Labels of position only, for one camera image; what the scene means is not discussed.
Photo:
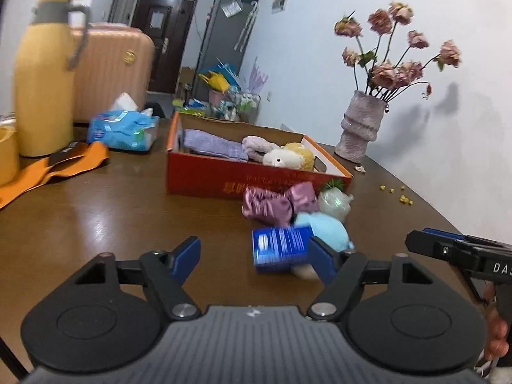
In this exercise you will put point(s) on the paper sheet on refrigerator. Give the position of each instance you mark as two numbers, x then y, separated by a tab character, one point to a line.
231	8

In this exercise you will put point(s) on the purple satin bow scrunchie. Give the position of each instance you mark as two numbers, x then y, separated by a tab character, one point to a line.
264	204

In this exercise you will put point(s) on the light blue plush toy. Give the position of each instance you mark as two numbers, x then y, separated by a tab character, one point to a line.
328	228

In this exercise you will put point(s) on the scattered yellow crumbs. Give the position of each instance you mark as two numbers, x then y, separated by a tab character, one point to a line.
404	199

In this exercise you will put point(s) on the dark brown entrance door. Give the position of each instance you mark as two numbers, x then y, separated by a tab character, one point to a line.
168	28

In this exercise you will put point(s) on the grey refrigerator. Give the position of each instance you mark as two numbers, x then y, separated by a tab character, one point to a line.
224	36

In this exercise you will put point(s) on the blue tissue pack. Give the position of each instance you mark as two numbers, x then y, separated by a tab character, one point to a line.
120	130

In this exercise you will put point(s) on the hanging folded umbrella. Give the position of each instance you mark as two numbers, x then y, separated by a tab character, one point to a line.
246	28

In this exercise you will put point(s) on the red cardboard box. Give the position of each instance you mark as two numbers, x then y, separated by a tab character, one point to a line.
208	176

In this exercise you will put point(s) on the white and yellow sheep plush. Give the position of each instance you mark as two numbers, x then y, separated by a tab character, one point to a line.
284	160

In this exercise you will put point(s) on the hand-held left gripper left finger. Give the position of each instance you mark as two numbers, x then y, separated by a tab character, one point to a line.
188	256

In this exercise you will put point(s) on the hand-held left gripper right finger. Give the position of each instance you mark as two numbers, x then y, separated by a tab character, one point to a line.
322	260

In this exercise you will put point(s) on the grey ribbed vase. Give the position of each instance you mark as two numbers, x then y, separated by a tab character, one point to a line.
360	128

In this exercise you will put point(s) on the blue packet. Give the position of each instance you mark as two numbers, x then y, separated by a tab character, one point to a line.
280	248

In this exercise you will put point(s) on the peach suitcase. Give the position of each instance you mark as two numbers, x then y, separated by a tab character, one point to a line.
112	76

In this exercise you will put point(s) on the yellow thermos jug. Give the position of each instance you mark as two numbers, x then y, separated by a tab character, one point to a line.
44	88

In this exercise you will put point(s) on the yellow mug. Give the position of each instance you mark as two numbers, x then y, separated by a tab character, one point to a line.
8	156

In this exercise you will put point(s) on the yellow and blue bags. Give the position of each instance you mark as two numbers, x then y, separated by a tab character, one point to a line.
218	80

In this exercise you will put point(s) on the white and green wrapped toy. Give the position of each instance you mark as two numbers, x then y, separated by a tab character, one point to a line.
336	204

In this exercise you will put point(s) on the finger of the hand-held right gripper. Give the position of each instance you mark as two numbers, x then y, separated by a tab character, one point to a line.
432	244

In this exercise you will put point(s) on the dried pink roses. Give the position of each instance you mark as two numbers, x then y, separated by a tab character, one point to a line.
384	72

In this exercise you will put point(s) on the white petal scrap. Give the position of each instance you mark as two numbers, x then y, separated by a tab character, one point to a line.
360	169

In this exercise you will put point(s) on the purple wall decal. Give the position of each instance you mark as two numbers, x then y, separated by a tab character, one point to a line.
258	78

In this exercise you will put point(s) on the person's right hand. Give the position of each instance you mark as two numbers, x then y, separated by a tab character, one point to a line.
496	328

